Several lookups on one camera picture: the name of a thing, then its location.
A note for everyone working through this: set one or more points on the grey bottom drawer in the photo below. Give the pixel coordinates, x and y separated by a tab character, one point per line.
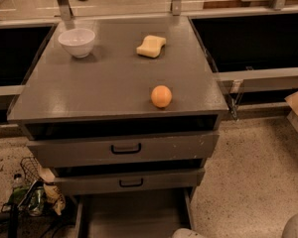
135	214

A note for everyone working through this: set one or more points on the grey drawer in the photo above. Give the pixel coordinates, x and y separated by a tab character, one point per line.
135	214
113	183
67	153

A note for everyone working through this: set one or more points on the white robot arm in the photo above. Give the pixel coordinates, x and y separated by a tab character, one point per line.
290	230

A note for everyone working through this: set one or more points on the grey drawer cabinet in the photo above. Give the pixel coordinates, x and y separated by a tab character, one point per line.
108	93

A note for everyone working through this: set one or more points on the grey top drawer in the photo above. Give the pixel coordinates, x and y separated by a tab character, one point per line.
67	153

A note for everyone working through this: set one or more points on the grey middle drawer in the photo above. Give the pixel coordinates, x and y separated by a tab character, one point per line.
113	183

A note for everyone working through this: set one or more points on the orange fruit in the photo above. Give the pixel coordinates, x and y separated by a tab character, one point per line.
161	96

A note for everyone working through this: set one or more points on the yellow sponge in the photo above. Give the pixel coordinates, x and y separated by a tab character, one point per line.
151	46

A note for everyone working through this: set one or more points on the white bowl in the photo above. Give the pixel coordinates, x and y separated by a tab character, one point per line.
77	42

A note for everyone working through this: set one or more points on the tan chip bag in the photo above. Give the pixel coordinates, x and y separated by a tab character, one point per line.
54	195

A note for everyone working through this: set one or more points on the plastic water bottle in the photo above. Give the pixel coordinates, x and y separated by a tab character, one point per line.
18	182

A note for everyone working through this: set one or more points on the green snack bag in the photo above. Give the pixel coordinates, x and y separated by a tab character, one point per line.
28	199

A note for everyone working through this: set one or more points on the wire basket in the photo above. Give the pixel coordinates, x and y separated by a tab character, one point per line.
30	166

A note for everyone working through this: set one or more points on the metal bracket left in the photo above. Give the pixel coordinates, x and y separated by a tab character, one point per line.
65	9

